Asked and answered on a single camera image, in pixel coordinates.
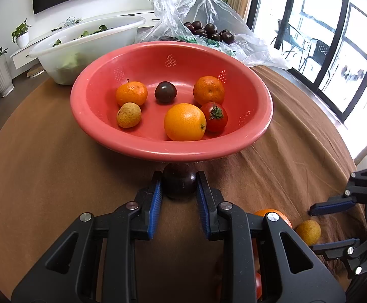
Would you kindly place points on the white plastic basin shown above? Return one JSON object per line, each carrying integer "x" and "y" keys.
{"x": 107, "y": 38}

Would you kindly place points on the small white plant pot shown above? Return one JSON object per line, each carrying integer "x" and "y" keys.
{"x": 22, "y": 41}

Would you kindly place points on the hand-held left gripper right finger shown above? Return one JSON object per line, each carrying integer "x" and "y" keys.
{"x": 203, "y": 210}

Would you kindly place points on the black framed window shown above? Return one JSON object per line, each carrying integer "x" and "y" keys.
{"x": 328, "y": 22}

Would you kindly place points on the round wooden board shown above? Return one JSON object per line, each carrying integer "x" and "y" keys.
{"x": 36, "y": 71}

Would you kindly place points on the large smooth orange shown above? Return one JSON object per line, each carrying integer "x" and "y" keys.
{"x": 185, "y": 121}

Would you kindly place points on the red tomato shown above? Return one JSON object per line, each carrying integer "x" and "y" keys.
{"x": 258, "y": 285}
{"x": 214, "y": 117}

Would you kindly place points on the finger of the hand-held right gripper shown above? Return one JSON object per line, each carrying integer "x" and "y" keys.
{"x": 332, "y": 206}
{"x": 332, "y": 248}

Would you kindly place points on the red plastic bowl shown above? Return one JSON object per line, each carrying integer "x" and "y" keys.
{"x": 177, "y": 66}

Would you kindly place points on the single dark plum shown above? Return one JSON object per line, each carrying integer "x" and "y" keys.
{"x": 165, "y": 92}
{"x": 179, "y": 181}

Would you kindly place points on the yellow loquat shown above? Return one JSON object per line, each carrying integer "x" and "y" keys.
{"x": 129, "y": 115}
{"x": 309, "y": 232}

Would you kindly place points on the clear plastic bag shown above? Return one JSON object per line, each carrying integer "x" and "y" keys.
{"x": 177, "y": 6}

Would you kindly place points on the white television cabinet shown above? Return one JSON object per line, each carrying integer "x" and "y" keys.
{"x": 20, "y": 58}

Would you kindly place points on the pile of dark plums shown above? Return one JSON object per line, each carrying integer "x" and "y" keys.
{"x": 210, "y": 31}

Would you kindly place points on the brown tablecloth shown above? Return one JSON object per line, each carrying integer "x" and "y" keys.
{"x": 44, "y": 180}

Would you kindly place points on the white ribbed plant pot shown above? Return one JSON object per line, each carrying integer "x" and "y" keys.
{"x": 1, "y": 75}

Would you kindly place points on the mandarin with stem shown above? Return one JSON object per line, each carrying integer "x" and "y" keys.
{"x": 131, "y": 93}

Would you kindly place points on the leafy green vegetables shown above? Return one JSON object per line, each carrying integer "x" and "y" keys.
{"x": 85, "y": 33}

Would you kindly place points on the green plastic bag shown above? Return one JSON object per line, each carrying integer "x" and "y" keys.
{"x": 202, "y": 39}

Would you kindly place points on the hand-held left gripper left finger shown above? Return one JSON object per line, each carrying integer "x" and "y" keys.
{"x": 156, "y": 208}

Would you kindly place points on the black outdoor chair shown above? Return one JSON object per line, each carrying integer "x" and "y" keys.
{"x": 316, "y": 53}
{"x": 286, "y": 38}

